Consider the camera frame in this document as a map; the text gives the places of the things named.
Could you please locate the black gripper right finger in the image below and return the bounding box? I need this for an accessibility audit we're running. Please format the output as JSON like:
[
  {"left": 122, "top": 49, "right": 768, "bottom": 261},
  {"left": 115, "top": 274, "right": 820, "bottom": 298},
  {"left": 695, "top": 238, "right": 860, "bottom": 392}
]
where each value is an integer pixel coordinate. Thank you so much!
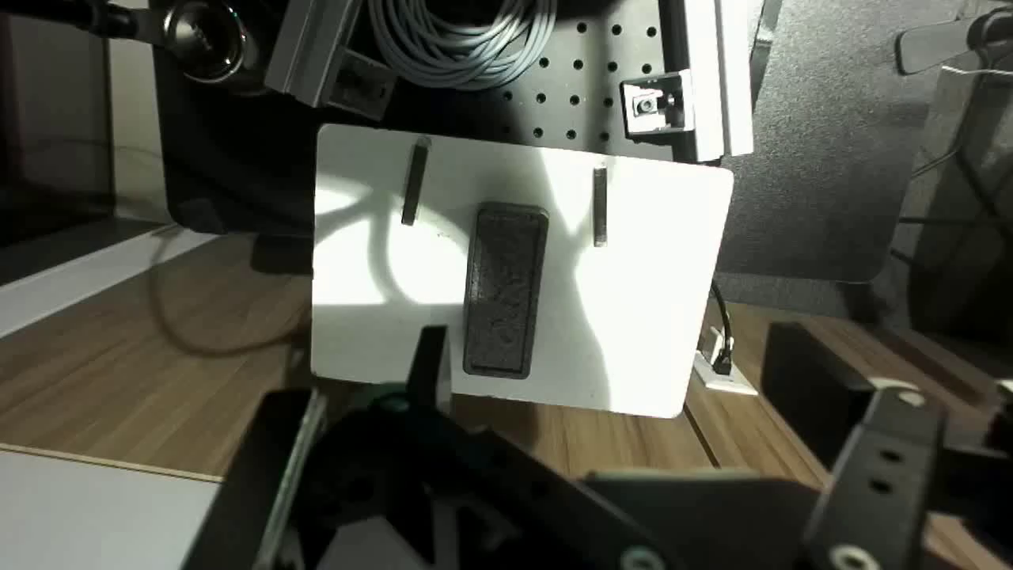
[{"left": 762, "top": 320, "right": 949, "bottom": 570}]

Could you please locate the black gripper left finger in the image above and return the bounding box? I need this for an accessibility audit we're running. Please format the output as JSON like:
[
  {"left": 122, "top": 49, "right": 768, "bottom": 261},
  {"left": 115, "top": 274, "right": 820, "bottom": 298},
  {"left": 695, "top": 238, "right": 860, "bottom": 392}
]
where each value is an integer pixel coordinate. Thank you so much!
[{"left": 304, "top": 327, "right": 678, "bottom": 570}]

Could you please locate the black whiteboard eraser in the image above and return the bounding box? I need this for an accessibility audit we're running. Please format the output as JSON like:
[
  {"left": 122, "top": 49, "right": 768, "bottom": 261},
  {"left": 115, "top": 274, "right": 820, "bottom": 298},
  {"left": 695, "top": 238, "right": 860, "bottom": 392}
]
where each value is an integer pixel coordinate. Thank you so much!
[{"left": 458, "top": 199, "right": 552, "bottom": 379}]

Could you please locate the small white board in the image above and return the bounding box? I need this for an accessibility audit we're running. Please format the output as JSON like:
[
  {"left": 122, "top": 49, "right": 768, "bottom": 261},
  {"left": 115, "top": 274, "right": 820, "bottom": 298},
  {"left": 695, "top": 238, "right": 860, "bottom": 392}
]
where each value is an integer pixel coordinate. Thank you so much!
[{"left": 306, "top": 121, "right": 737, "bottom": 423}]

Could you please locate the black perforated board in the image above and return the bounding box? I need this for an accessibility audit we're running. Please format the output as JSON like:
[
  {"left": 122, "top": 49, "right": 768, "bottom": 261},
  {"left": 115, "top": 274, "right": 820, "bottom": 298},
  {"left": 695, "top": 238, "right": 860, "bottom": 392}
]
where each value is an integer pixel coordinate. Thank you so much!
[{"left": 463, "top": 0, "right": 682, "bottom": 166}]

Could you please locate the dark office chair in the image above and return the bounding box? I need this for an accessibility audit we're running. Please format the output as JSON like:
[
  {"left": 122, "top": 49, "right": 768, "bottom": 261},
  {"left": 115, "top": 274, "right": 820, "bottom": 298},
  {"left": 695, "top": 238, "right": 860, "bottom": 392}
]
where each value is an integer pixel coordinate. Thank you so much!
[{"left": 891, "top": 0, "right": 1013, "bottom": 347}]

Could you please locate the black marker pen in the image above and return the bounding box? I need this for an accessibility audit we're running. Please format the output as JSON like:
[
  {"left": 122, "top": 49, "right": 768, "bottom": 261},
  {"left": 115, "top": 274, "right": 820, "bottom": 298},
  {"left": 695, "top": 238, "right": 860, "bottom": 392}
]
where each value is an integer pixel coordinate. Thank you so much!
[
  {"left": 590, "top": 166, "right": 613, "bottom": 252},
  {"left": 400, "top": 138, "right": 433, "bottom": 229}
]

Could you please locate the aluminium extrusion bar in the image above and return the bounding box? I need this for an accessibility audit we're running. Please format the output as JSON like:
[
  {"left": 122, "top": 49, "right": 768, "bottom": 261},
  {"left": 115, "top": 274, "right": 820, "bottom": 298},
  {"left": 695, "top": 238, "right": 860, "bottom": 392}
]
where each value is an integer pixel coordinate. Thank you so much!
[
  {"left": 264, "top": 0, "right": 400, "bottom": 121},
  {"left": 621, "top": 0, "right": 758, "bottom": 166}
]

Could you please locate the coiled grey cable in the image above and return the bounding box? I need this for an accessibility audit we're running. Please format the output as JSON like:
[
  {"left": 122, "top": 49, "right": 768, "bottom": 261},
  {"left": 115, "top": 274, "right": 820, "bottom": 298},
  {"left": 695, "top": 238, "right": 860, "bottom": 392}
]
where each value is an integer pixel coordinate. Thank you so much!
[{"left": 360, "top": 0, "right": 557, "bottom": 92}]

